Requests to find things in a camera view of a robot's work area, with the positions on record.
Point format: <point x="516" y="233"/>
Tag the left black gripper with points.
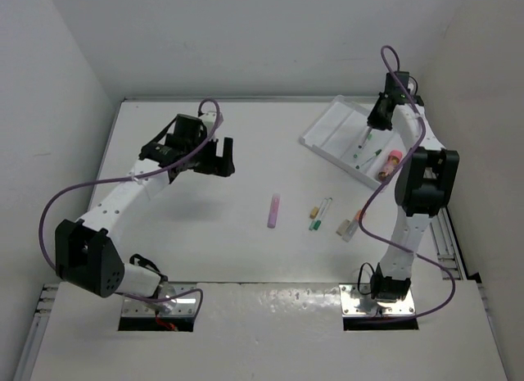
<point x="217" y="165"/>

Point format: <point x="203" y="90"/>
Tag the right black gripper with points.
<point x="374" y="120"/>

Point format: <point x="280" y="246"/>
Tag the pink capped clear tube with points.
<point x="392" y="161"/>

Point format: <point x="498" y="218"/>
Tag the pink highlighter stick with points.
<point x="273" y="211"/>

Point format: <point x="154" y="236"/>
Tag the blue capped white pen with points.
<point x="364" y="138"/>

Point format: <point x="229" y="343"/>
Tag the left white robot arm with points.
<point x="87" y="249"/>

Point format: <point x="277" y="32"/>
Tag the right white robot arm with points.
<point x="423" y="186"/>

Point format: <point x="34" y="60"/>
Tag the white divided tray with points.
<point x="336" y="133"/>

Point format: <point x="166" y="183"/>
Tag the orange capped clear tube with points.
<point x="352" y="227"/>

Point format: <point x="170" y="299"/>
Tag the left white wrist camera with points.
<point x="209" y="118"/>

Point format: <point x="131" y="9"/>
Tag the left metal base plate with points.
<point x="185" y="305"/>

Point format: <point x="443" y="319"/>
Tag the metal base plate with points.
<point x="185" y="305"/>
<point x="355" y="305"/>

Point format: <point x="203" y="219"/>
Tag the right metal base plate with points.
<point x="355" y="305"/>

